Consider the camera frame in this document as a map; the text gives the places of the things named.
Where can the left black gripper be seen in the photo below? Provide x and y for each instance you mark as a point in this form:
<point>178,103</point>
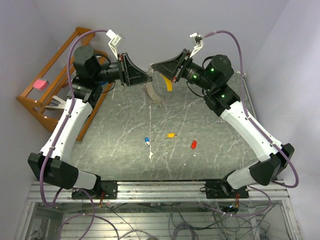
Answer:
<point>130,74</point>

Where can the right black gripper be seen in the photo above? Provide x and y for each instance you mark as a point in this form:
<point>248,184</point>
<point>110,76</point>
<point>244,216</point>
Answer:
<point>171,69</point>

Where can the large keyring yellow handle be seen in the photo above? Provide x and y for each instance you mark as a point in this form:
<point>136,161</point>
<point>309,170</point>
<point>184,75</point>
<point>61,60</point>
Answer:
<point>149,89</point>

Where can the blue tag key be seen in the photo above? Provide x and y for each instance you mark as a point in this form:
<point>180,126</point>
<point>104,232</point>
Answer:
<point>147,141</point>

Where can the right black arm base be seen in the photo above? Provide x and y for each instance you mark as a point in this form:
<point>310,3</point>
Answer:
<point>214,189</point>

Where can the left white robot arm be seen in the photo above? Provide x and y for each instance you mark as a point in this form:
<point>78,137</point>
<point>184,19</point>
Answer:
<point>51,165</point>

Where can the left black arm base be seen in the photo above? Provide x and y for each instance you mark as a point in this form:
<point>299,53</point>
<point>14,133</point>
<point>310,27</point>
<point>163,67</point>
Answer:
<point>105,190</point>

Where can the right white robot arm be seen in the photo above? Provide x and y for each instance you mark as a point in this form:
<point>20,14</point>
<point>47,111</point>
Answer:
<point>272,156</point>

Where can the yellow tag key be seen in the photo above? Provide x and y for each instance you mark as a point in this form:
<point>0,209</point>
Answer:
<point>171,135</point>

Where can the red tag key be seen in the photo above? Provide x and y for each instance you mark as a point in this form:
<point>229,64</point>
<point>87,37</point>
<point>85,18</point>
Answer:
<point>193,144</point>

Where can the wooden tiered rack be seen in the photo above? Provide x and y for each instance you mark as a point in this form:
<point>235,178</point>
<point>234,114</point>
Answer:
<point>55,72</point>

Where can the pink eraser block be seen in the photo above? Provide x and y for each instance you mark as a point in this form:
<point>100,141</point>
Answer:
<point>40,84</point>

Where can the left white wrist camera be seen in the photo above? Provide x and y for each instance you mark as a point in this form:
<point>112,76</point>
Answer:
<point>116,40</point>

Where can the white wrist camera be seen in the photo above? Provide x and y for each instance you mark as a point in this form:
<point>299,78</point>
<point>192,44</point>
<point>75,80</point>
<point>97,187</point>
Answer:
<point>198,41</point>
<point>116,40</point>

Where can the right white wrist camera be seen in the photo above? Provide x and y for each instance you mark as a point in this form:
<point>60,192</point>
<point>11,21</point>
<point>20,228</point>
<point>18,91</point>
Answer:
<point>198,41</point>

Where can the aluminium frame rail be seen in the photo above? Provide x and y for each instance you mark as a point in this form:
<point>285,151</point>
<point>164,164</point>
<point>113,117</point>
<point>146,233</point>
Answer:
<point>187,191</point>

